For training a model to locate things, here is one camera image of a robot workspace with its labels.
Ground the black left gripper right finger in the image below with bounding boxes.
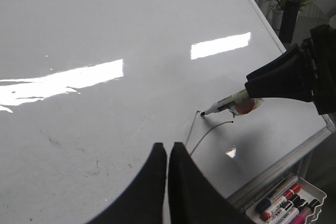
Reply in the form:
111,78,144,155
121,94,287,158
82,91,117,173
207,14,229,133
168,142,252,223

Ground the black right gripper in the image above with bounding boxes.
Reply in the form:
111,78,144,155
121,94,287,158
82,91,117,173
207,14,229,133
245,25,335,115

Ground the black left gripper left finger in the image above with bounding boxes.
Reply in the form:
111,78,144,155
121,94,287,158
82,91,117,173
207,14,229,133
89,143,167,223

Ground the white black whiteboard marker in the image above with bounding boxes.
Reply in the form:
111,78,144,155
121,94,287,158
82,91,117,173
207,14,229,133
201,89,264,117

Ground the blue capped marker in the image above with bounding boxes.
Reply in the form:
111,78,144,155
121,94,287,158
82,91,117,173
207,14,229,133
255,175,299,213

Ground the green potted plant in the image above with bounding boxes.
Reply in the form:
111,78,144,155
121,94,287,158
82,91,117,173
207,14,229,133
266,0,312,45

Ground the red capped marker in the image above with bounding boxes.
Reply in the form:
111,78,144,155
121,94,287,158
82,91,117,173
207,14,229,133
259,183,301,221

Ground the black capped marker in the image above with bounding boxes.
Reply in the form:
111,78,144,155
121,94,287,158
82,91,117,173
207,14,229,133
267,194,307,224

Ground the white plastic marker tray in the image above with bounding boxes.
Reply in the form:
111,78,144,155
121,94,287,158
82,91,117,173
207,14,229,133
245,174,327,223

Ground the pink marker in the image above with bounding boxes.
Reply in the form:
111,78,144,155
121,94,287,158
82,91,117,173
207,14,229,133
289,199,320,224

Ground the white whiteboard with aluminium frame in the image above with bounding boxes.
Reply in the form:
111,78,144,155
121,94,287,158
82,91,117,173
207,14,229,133
1,0,334,223

